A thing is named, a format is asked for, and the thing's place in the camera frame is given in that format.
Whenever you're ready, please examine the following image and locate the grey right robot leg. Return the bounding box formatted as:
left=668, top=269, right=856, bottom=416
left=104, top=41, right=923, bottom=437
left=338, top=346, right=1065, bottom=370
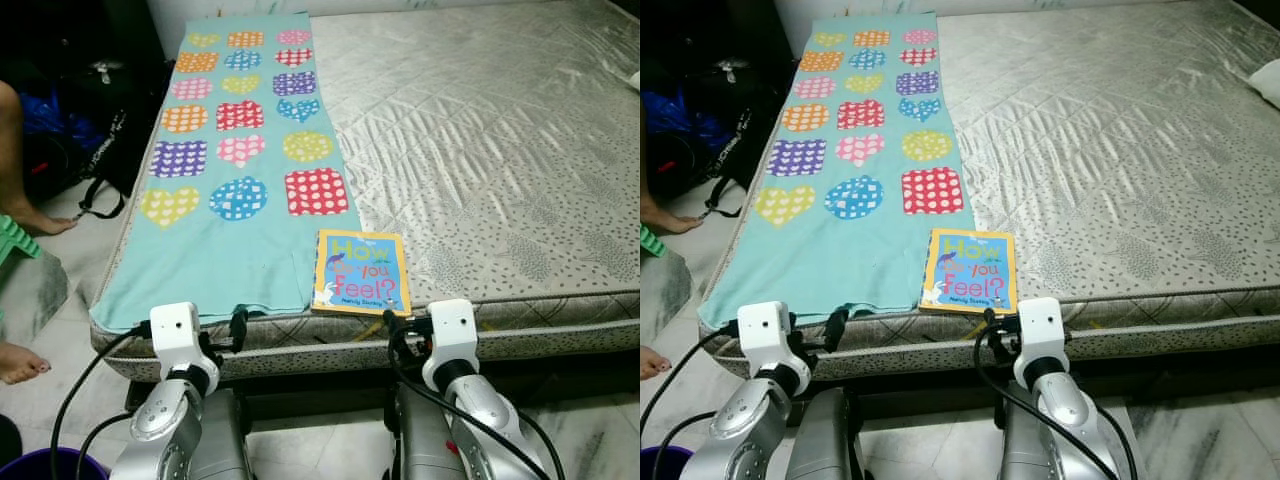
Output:
left=999, top=399, right=1053, bottom=480
left=384, top=384, right=463, bottom=480

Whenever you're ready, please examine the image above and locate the yellow-edged blue children's book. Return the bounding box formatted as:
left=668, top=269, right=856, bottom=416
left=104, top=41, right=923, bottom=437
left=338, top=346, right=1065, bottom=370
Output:
left=919, top=227, right=1020, bottom=317
left=310, top=229, right=414, bottom=320

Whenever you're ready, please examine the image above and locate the grey left robot leg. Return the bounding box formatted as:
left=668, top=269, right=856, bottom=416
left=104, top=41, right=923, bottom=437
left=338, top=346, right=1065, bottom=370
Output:
left=784, top=387, right=870, bottom=480
left=195, top=387, right=257, bottom=480

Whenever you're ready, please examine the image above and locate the white pillow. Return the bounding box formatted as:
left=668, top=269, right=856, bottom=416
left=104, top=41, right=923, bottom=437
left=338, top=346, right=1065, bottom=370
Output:
left=1249, top=57, right=1280, bottom=110

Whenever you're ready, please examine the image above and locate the seated person in black shorts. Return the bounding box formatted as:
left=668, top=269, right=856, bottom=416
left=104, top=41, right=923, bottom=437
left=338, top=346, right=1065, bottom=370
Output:
left=640, top=184, right=707, bottom=382
left=0, top=78, right=80, bottom=387

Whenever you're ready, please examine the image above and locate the turquoise blanket with colourful shapes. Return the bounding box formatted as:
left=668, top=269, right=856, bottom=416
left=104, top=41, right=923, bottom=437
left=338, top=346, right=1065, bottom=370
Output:
left=89, top=12, right=364, bottom=332
left=697, top=12, right=980, bottom=330

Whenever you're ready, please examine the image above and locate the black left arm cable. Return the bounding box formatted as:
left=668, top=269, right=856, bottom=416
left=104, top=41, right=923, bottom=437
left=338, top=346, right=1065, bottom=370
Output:
left=640, top=321, right=747, bottom=480
left=49, top=321, right=157, bottom=480

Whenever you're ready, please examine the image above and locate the grey quilted spotted mattress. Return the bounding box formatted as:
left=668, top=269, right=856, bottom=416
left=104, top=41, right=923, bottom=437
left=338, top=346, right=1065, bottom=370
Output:
left=89, top=0, right=641, bottom=382
left=698, top=0, right=1280, bottom=377

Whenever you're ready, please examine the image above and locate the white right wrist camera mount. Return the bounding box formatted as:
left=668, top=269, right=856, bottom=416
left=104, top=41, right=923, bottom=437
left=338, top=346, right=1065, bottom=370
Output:
left=427, top=297, right=480, bottom=364
left=1014, top=296, right=1066, bottom=360

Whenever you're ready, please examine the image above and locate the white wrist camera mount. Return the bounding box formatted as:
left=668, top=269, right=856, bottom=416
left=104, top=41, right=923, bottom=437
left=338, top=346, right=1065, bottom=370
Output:
left=1014, top=296, right=1066, bottom=360
left=737, top=300, right=797, bottom=367
left=149, top=301, right=204, bottom=367
left=427, top=297, right=480, bottom=364

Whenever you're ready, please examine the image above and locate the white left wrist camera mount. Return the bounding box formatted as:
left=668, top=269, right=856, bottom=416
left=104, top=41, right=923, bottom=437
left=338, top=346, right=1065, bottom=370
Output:
left=149, top=301, right=204, bottom=367
left=737, top=300, right=797, bottom=367

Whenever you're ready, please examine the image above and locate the grey robot leg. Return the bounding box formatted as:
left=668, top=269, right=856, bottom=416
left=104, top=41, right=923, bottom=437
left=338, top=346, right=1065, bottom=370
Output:
left=195, top=387, right=257, bottom=480
left=784, top=387, right=870, bottom=480
left=999, top=399, right=1053, bottom=480
left=384, top=384, right=463, bottom=480

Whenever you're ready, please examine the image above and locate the black bag with white print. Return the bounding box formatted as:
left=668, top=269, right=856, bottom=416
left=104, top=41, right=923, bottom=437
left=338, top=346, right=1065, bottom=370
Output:
left=704, top=58, right=792, bottom=220
left=79, top=58, right=167, bottom=220

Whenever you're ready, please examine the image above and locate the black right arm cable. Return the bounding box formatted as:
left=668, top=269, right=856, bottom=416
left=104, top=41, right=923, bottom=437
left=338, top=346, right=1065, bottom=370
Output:
left=974, top=317, right=1142, bottom=480
left=384, top=319, right=567, bottom=480

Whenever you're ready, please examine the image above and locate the blue bag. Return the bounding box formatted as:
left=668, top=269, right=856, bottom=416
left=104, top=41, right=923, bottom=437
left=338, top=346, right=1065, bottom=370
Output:
left=19, top=88, right=107, bottom=153
left=644, top=88, right=737, bottom=153

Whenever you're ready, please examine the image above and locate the black bed frame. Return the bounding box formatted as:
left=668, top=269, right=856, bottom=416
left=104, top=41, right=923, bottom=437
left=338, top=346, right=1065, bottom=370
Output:
left=729, top=348, right=1280, bottom=417
left=124, top=348, right=641, bottom=423

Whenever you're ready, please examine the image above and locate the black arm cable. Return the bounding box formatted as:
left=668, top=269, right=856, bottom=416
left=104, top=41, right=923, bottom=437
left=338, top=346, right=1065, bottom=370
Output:
left=49, top=321, right=157, bottom=480
left=974, top=317, right=1142, bottom=480
left=384, top=319, right=567, bottom=480
left=640, top=321, right=747, bottom=480

